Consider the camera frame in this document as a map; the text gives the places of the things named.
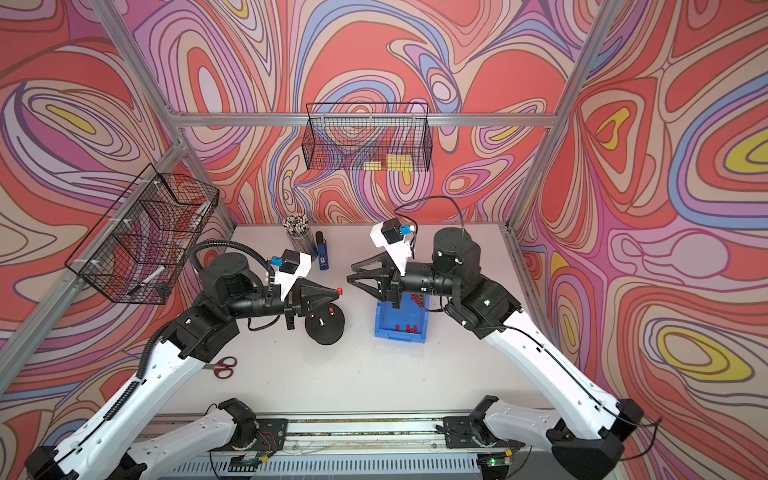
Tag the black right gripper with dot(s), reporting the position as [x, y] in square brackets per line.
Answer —
[394, 287]

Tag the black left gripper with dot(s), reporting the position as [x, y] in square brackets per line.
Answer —
[300, 300]

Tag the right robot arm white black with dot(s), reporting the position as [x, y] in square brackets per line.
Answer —
[587, 428]

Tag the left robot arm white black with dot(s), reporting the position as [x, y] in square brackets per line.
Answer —
[237, 283]

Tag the black dome with screws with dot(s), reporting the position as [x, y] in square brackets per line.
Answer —
[323, 328]

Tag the blue stapler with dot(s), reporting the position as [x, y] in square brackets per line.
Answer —
[322, 251]

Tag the blue plastic bin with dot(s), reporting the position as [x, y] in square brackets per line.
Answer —
[408, 323]

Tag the clear pencil holder with pencils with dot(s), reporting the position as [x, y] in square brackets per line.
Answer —
[298, 229]

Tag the yellow block in basket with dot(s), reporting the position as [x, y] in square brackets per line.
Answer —
[399, 163]

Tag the white marker in basket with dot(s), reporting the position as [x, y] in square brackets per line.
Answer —
[147, 280]

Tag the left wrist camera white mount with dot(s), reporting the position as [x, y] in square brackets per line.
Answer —
[288, 268]

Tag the red handled scissors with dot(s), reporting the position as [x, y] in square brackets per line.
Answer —
[223, 369]

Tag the black wire basket at back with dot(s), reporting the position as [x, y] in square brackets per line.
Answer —
[357, 136]

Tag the black wire basket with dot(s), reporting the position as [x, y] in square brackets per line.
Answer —
[155, 221]
[357, 136]

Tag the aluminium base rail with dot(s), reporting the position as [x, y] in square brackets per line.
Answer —
[427, 444]

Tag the black wire basket on left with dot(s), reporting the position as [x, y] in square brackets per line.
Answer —
[155, 221]

